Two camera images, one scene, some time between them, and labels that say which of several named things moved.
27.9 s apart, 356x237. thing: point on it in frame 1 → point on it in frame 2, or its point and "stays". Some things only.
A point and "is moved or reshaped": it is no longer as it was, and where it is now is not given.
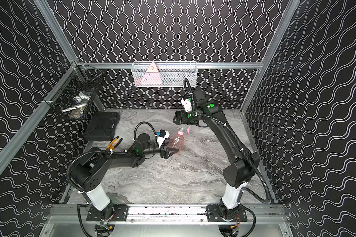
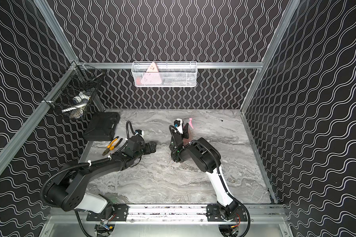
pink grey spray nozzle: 182,130 is moved or reshaped
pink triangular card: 152,76 stays
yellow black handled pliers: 114,143 stays
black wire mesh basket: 73,97 stays
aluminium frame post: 45,10 stays
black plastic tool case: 102,126 stays
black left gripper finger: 162,153 → 150,148
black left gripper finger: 170,151 → 153,144
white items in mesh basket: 77,110 stays
